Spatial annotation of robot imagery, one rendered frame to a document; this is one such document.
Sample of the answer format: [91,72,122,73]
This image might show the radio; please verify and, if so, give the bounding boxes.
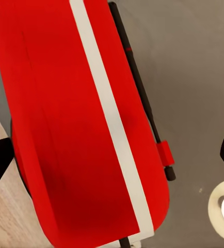
[0,0,176,248]

